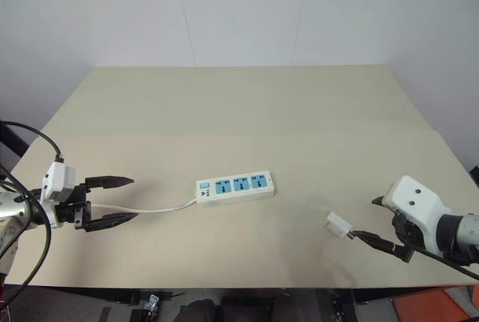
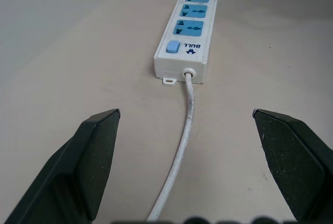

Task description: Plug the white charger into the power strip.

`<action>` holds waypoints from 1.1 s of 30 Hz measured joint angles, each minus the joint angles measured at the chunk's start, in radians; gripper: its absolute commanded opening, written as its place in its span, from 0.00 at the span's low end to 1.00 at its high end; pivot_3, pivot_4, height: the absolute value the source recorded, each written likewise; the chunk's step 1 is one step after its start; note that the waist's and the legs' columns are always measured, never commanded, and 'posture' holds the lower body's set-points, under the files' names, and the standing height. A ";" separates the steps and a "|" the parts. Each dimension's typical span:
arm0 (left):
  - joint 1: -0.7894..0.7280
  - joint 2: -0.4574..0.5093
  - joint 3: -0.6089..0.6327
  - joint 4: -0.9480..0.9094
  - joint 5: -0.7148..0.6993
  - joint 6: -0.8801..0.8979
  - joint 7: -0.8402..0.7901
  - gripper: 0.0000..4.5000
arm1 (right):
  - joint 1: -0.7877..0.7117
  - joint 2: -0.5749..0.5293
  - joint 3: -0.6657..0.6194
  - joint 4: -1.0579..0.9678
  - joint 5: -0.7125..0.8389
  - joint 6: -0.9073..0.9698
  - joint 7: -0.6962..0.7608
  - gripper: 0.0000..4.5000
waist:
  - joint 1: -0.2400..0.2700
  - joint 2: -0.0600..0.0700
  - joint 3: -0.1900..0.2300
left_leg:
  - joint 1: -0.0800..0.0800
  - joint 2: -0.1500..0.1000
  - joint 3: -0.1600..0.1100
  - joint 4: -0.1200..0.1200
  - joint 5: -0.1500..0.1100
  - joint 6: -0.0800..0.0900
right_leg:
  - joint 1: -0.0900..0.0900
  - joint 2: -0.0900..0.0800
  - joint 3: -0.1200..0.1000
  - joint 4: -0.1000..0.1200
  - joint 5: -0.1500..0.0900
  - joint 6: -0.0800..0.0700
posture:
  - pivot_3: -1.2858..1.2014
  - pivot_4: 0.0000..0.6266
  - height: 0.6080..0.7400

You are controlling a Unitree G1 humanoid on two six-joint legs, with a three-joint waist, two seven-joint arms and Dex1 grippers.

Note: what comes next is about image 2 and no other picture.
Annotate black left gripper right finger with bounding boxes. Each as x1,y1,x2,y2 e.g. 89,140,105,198
252,108,333,224

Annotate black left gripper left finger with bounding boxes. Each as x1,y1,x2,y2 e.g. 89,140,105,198
2,108,121,224

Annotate white power strip blue sockets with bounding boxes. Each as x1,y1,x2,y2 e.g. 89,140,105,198
153,0,219,86

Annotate white power cable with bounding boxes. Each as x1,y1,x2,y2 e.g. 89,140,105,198
146,71,196,222

